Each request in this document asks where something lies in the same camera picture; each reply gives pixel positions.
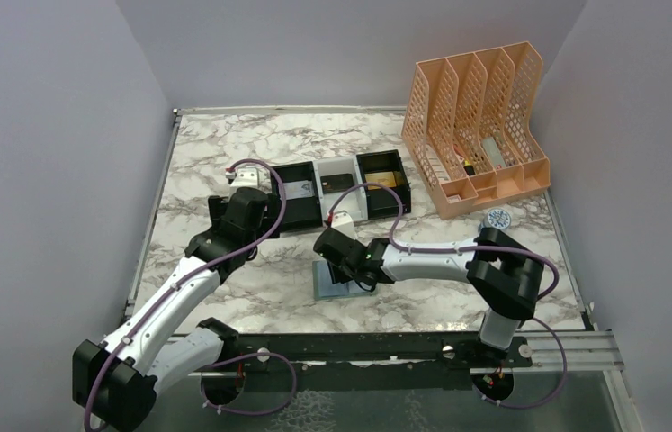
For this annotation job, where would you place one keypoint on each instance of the black mounting rail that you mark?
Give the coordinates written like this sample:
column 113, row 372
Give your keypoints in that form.
column 459, row 348

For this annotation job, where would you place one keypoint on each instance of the black tray left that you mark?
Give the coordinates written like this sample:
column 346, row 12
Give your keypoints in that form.
column 300, row 214

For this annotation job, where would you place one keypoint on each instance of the yellow marker in organizer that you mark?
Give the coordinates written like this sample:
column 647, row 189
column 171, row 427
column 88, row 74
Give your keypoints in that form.
column 468, row 167

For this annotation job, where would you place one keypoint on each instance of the blue white tape roll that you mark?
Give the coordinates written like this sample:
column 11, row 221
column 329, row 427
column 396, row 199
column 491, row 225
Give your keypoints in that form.
column 497, row 218

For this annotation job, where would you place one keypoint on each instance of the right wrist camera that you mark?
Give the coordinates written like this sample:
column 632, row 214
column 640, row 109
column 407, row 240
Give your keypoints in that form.
column 343, row 222

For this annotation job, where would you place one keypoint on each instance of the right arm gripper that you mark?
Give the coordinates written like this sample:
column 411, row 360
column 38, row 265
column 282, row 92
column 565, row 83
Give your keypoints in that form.
column 337, row 275

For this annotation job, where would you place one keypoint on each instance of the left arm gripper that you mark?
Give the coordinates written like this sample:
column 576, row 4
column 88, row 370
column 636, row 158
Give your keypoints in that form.
column 219, row 206

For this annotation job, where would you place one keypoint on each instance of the black tray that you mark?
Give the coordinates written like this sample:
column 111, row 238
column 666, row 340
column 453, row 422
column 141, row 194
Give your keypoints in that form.
column 388, row 188
column 300, row 214

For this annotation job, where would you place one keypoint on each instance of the orange file organizer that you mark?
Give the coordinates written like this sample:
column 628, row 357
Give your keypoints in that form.
column 457, row 101

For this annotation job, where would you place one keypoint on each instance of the gold card in tray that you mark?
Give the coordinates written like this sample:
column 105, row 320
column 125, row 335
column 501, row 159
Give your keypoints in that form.
column 389, row 179

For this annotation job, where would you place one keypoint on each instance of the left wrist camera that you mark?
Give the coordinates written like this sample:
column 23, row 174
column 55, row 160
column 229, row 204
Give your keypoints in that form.
column 243, row 177

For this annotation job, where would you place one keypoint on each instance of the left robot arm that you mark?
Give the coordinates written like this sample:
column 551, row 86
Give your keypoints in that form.
column 118, row 379

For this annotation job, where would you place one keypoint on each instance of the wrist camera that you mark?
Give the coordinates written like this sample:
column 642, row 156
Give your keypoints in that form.
column 243, row 177
column 343, row 222

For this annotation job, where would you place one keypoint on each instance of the green card holder wallet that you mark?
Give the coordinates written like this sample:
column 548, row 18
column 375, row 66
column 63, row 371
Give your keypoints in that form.
column 325, row 288

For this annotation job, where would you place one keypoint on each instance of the grey item in organizer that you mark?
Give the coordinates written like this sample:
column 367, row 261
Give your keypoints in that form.
column 491, row 146

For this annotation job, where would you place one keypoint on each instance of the black tray right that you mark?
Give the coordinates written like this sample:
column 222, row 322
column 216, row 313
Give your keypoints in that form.
column 388, row 188

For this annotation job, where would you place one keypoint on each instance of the black card in tray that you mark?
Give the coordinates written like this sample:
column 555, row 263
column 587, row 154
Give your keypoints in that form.
column 337, row 183

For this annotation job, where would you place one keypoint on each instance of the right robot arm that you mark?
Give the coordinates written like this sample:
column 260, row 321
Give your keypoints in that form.
column 505, row 274

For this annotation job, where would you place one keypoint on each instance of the white tray middle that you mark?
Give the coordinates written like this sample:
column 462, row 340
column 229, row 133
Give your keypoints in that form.
column 354, row 202

